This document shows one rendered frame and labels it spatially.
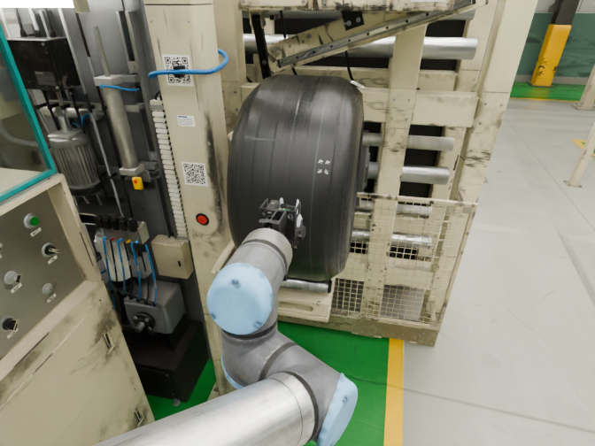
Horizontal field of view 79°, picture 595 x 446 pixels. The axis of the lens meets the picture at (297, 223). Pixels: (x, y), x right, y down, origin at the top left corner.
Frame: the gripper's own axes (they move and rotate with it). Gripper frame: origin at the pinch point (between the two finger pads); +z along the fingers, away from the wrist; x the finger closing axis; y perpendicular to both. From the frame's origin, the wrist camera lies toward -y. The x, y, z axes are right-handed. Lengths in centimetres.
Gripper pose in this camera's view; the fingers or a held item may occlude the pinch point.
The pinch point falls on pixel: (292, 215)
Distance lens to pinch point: 82.7
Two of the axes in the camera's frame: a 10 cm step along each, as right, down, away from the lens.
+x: -9.8, -1.1, 1.7
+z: 2.0, -4.1, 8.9
